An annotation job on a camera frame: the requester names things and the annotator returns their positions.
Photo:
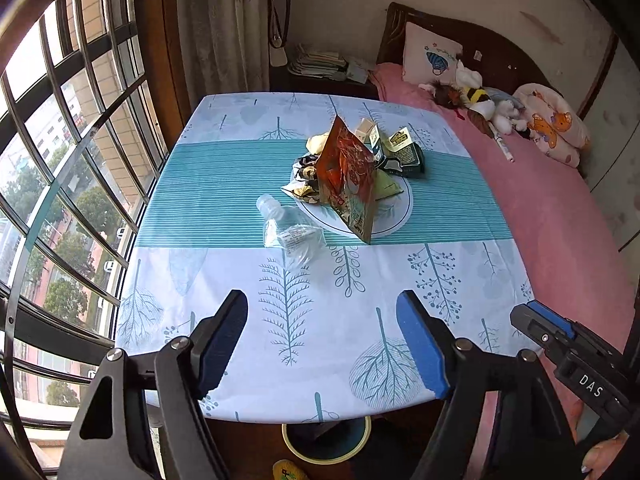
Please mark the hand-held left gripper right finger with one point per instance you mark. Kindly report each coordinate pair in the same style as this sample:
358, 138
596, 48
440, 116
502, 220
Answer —
422, 345

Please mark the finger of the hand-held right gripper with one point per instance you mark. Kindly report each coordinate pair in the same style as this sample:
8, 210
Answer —
530, 327
550, 312

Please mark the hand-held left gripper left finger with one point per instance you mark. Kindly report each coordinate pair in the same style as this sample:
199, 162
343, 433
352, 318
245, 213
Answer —
220, 340

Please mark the crushed clear plastic bottle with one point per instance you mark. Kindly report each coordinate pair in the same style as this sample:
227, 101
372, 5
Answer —
290, 232

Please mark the round blue cream-rimmed bin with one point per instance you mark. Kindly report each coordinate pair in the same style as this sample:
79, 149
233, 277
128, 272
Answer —
320, 442

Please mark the person's right hand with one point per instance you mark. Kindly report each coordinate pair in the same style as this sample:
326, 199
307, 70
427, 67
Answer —
600, 460

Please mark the pink bed sheet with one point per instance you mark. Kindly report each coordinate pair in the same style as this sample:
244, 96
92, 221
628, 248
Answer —
540, 220

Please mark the person's feet in yellow slippers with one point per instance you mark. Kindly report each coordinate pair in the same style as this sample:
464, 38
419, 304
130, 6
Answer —
290, 471

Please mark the table with tree-print cloth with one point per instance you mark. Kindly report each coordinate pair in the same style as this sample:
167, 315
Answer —
225, 185

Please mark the window with metal grille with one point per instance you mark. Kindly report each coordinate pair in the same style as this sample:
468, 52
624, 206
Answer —
60, 327

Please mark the light green wrapper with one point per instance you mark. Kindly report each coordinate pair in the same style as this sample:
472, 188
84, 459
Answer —
387, 185

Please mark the white marker pen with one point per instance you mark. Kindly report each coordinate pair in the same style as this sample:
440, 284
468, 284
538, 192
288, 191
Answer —
502, 147

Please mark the crumpled gold black wrapper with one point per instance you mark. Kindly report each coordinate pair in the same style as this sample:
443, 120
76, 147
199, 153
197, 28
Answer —
305, 175

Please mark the orange snack bag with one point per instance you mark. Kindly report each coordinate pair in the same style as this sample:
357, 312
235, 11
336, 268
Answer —
347, 175

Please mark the bear print baby pillow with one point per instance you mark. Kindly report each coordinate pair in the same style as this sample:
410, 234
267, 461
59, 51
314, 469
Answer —
550, 125

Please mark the dark green carton box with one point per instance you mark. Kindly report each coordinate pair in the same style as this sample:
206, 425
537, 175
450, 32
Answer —
407, 152

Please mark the grey white plush toy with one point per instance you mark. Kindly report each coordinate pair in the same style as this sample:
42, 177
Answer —
505, 112

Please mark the pale yellow crumpled paper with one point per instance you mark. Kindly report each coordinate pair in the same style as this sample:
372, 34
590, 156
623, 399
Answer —
317, 143

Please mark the yellow black bee plush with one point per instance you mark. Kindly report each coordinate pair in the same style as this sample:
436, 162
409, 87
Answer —
477, 96

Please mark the brown furry plush toy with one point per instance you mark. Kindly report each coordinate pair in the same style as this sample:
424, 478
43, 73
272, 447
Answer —
447, 94

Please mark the dark wooden nightstand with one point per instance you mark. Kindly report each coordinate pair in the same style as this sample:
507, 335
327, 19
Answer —
310, 87

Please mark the white printed pillow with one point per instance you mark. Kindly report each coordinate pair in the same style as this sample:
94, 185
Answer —
430, 55

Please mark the stack of papers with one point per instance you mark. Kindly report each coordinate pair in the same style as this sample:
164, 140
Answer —
315, 62

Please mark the beige curtain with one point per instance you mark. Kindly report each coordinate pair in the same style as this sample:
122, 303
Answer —
225, 25

